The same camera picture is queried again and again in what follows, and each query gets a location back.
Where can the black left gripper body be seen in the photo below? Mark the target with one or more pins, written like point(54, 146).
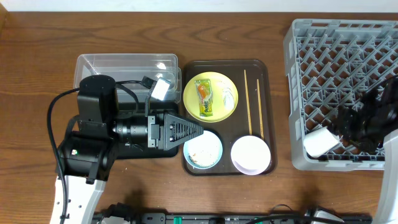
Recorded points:
point(154, 132)

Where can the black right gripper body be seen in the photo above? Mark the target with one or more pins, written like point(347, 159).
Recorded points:
point(365, 133)

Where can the green orange snack wrapper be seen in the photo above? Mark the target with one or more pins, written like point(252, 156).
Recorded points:
point(205, 96)

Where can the white cup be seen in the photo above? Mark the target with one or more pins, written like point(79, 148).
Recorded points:
point(319, 142)

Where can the white napkin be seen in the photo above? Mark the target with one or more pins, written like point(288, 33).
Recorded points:
point(227, 95)

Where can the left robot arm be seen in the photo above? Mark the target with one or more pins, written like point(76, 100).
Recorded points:
point(109, 121)

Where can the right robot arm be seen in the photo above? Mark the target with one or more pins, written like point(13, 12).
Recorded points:
point(387, 206)

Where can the grey dishwasher rack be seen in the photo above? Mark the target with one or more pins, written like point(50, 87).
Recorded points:
point(332, 64)

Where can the blue bowl with rice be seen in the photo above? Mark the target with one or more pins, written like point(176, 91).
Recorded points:
point(204, 151)

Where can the black plastic bin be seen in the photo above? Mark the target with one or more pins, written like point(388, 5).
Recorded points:
point(164, 152)

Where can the clear plastic bin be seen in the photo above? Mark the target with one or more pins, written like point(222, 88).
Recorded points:
point(124, 67)

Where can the yellow plate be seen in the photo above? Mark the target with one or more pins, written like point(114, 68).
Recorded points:
point(191, 101)

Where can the dark brown serving tray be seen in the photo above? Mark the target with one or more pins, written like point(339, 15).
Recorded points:
point(236, 125)

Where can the white lilac bowl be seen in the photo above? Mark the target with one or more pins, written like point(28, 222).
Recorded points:
point(251, 155)

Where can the wooden chopstick left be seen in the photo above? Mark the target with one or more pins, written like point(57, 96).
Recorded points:
point(247, 103)

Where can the black equipment rail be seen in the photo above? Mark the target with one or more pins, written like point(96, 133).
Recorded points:
point(280, 214)

